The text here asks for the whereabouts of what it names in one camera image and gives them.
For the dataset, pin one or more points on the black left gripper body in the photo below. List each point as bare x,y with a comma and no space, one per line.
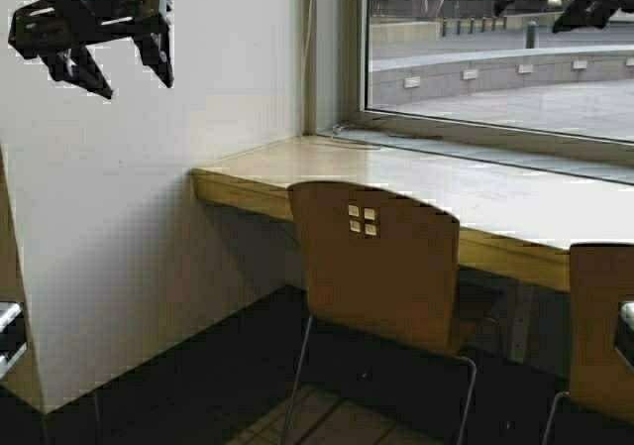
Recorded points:
51,29

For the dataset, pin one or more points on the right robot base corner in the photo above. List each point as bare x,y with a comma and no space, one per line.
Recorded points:
623,341

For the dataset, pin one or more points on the wooden chair with cutouts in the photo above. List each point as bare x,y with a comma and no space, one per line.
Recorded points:
386,264

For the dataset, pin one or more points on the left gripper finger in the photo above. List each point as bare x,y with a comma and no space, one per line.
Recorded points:
154,50
89,75

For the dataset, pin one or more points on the long wooden counter table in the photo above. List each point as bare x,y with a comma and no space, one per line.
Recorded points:
516,222

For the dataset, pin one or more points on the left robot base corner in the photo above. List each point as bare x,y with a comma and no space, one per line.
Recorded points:
14,342

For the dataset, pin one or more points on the wooden chair at left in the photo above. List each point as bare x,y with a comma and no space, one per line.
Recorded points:
601,278

